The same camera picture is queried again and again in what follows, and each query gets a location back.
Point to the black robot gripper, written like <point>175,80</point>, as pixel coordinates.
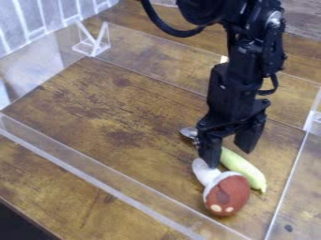
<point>237,113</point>

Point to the green handled metal spoon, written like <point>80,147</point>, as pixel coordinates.
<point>243,167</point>

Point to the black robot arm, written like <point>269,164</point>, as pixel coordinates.
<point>254,25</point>

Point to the red cap toy mushroom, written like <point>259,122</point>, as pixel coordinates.
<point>226,189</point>

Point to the clear acrylic enclosure wall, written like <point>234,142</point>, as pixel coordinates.
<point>95,164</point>

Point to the clear acrylic triangle bracket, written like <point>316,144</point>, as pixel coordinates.
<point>91,40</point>

